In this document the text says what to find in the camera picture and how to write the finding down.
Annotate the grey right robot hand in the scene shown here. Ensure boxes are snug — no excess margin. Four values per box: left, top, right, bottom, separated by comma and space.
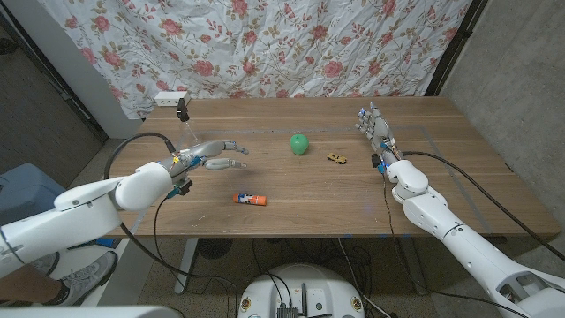
355, 102, 401, 163

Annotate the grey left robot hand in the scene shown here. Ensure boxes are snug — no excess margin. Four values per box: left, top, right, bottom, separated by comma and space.
169, 140, 250, 178

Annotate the glue stick body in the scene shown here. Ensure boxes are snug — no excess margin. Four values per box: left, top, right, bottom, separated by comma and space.
232, 192, 258, 206

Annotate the green stress ball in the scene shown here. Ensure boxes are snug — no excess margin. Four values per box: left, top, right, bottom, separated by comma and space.
289, 133, 310, 156

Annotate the clear spray bottle black nozzle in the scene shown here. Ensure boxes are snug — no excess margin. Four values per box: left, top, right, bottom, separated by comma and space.
176, 97, 203, 149

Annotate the white power strip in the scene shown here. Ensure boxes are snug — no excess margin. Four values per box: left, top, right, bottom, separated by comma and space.
154, 90, 192, 108

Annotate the black round mesh disc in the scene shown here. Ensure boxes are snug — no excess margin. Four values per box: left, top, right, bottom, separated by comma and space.
196, 238, 233, 260

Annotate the metal table leg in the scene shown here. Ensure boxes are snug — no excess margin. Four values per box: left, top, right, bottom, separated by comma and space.
174, 238, 200, 296
399, 236, 429, 296

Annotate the black backdrop stand pole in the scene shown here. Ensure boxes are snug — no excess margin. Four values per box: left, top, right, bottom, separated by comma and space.
424, 0, 489, 97

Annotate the floral backdrop cloth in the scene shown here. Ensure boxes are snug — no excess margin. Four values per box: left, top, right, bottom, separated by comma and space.
37, 0, 473, 120

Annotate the white floor panel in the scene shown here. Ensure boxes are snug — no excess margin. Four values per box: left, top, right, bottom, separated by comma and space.
56, 238, 149, 307

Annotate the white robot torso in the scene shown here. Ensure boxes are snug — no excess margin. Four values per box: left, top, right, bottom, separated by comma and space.
237, 263, 366, 318

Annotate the grey sneaker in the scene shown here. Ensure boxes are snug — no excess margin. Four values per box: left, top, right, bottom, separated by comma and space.
30, 251, 61, 276
56, 250, 119, 307

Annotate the blue storage bin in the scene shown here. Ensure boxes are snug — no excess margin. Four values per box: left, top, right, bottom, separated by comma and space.
0, 162, 67, 226

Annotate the white robot chest edge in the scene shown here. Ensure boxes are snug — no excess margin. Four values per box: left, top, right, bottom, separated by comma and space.
0, 304, 183, 318

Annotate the person's bare leg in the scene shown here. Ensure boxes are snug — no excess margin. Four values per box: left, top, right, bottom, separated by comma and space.
0, 263, 64, 307

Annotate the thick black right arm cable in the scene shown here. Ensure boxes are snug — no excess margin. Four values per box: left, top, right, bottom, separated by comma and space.
402, 150, 565, 261

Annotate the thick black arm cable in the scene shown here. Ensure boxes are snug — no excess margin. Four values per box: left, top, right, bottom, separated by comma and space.
402, 150, 565, 261
103, 132, 239, 288

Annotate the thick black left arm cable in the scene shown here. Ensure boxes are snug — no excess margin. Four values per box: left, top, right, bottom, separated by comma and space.
103, 132, 239, 288

